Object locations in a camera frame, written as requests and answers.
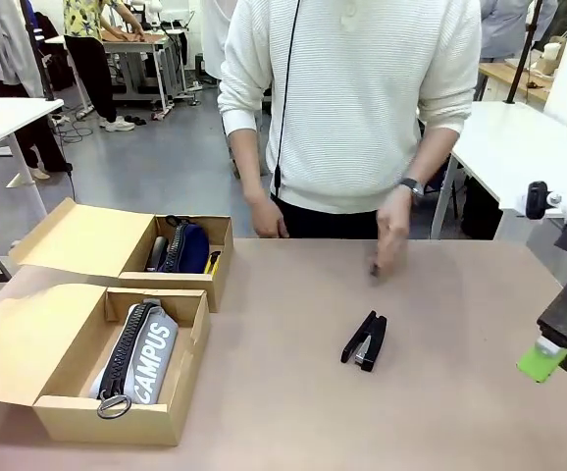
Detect small cardboard box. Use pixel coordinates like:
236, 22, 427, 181
8, 197, 234, 313

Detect brown top workbench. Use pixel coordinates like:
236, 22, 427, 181
45, 26, 189, 122

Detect person in grey coat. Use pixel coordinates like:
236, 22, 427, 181
0, 0, 72, 182

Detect blue CAMPUS pencil case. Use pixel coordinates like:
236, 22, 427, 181
158, 215, 211, 274

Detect person's right forearm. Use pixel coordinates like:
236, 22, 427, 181
228, 128, 271, 205

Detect wooden desk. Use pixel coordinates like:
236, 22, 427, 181
478, 57, 559, 105

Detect person in yellow floral shirt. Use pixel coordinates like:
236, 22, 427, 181
62, 0, 146, 133

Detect person's left forearm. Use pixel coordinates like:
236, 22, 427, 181
400, 125, 457, 197

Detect black tripod pole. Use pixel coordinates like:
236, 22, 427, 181
505, 0, 545, 105

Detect black wristwatch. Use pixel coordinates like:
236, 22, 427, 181
399, 177, 427, 200

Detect black microphone cable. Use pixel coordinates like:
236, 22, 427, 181
272, 0, 300, 197

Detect person's left hand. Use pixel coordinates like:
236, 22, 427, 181
365, 188, 413, 286

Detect person in white sweater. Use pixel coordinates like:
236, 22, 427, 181
217, 0, 484, 240

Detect white table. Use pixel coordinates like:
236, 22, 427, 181
418, 100, 567, 241

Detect person in blue-grey shirt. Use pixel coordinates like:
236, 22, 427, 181
479, 0, 559, 63

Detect grey CAMPUS pencil case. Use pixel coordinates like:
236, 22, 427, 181
89, 298, 180, 421

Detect person's right hand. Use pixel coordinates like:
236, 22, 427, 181
243, 193, 290, 239

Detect black wrist camera white mount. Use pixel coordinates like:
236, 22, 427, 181
526, 180, 567, 221

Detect large cardboard box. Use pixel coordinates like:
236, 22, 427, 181
0, 283, 212, 447

